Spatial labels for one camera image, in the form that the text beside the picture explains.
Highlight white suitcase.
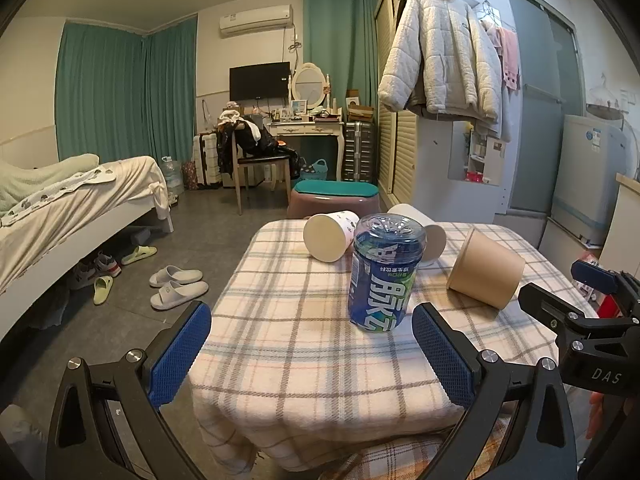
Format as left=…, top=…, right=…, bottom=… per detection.
left=193, top=132, right=221, bottom=189

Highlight cream bedsheet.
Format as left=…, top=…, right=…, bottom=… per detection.
left=0, top=155, right=173, bottom=295

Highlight light green blanket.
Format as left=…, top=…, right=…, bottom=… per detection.
left=0, top=153, right=101, bottom=212

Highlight green curtain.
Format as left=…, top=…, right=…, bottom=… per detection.
left=142, top=15, right=199, bottom=162
left=302, top=0, right=382, bottom=185
left=53, top=20, right=147, bottom=167

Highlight cream wardrobe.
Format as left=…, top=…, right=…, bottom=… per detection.
left=374, top=0, right=513, bottom=223

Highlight clear water jug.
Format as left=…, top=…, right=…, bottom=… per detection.
left=160, top=156, right=185, bottom=196

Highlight white air conditioner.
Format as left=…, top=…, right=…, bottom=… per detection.
left=218, top=4, right=294, bottom=39

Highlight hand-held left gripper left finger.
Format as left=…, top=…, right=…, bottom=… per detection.
left=46, top=301, right=213, bottom=480

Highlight white dressing table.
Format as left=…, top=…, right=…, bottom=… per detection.
left=266, top=119, right=346, bottom=187

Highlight oval vanity mirror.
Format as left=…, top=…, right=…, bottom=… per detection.
left=290, top=62, right=333, bottom=112

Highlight white slipper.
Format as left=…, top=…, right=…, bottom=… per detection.
left=149, top=265, right=204, bottom=289
left=150, top=280, right=210, bottom=310

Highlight white bed frame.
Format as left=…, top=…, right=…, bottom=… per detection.
left=0, top=195, right=176, bottom=343

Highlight pink hanging garment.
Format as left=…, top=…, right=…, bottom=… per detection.
left=482, top=24, right=522, bottom=92

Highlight grey sneakers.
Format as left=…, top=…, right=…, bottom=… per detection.
left=69, top=252, right=122, bottom=291

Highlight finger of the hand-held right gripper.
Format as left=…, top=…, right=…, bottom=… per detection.
left=571, top=259, right=640, bottom=306
left=517, top=283, right=640, bottom=348

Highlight frosted glass door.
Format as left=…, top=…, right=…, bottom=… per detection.
left=499, top=0, right=587, bottom=217

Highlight blue plastic basket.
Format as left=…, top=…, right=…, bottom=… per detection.
left=298, top=158, right=329, bottom=182

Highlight white puffer jacket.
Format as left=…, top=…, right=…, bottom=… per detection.
left=377, top=0, right=503, bottom=122

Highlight white washing machine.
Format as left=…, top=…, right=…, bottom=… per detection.
left=549, top=113, right=634, bottom=248

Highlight green slipper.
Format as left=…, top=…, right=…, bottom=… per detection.
left=93, top=274, right=114, bottom=306
left=121, top=245, right=158, bottom=266

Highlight blue plastic bottle cup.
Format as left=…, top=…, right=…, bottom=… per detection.
left=348, top=213, right=427, bottom=334

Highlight pile of clothes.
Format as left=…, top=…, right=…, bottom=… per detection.
left=215, top=108, right=302, bottom=177

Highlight person's right hand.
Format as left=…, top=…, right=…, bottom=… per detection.
left=587, top=390, right=609, bottom=443

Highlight cardboard boxes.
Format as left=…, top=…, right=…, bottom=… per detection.
left=345, top=90, right=376, bottom=122

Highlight black television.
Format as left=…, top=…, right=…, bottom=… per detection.
left=229, top=61, right=291, bottom=102

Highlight wooden chair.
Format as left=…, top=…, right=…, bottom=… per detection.
left=232, top=125, right=295, bottom=217

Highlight pink stool with green cushion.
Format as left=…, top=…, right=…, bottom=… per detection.
left=289, top=180, right=381, bottom=220

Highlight plaid seat cushion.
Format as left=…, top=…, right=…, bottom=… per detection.
left=345, top=432, right=453, bottom=480

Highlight white paper cup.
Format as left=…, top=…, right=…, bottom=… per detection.
left=387, top=203, right=448, bottom=267
left=303, top=210, right=362, bottom=263

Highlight brown paper cup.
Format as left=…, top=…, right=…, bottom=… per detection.
left=446, top=227, right=526, bottom=312

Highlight patterned red bag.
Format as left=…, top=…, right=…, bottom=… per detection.
left=180, top=160, right=200, bottom=191

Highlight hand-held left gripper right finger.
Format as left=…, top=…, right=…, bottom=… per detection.
left=411, top=302, right=581, bottom=480

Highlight silver suitcase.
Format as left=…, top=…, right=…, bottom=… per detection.
left=342, top=120, right=377, bottom=185

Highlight plaid tablecloth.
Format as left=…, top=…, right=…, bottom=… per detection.
left=188, top=217, right=601, bottom=472

